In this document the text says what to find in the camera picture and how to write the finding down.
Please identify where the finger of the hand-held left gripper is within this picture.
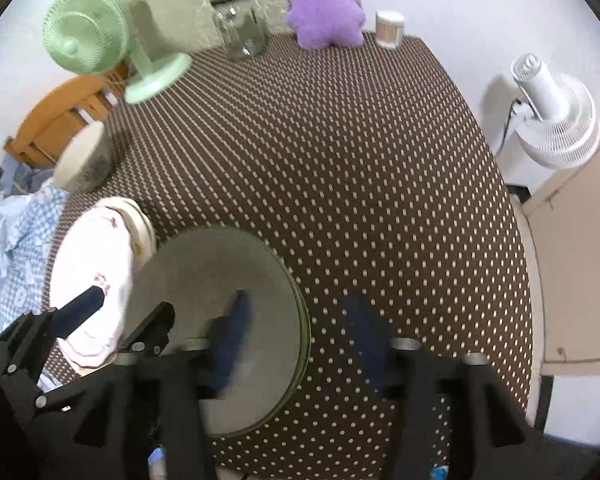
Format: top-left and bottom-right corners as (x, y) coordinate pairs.
(50, 285), (107, 341)
(119, 301), (177, 357)

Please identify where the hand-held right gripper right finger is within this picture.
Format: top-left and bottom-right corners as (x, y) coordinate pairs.
(344, 292), (551, 480)

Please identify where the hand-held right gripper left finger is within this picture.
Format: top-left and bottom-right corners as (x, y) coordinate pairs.
(45, 290), (254, 480)

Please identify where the cream bowl with green pattern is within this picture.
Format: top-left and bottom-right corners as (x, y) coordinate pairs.
(52, 121), (115, 195)
(130, 226), (308, 438)
(260, 240), (313, 411)

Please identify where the white plate with red pattern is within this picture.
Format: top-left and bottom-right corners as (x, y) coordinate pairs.
(47, 197), (136, 366)

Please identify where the large yellow floral plate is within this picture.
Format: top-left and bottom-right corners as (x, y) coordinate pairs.
(100, 197), (157, 268)

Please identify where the blue checkered cloth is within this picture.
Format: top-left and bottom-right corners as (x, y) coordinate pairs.
(0, 162), (71, 331)

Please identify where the brown polka dot tablecloth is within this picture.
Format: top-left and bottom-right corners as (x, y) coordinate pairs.
(40, 30), (536, 480)

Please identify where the wooden chair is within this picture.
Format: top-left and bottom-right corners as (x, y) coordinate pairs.
(2, 62), (131, 166)

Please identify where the green desk fan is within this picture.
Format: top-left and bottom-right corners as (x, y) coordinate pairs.
(42, 0), (193, 106)

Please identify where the white floor fan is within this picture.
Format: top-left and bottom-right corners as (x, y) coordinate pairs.
(510, 52), (600, 168)

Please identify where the cotton swab container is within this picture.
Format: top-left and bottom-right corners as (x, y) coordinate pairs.
(375, 10), (407, 48)

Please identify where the glass jar with dark lid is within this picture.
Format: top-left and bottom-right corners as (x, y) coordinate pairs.
(210, 0), (268, 61)

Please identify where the purple plush toy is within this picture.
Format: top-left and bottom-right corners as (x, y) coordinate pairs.
(282, 0), (366, 51)

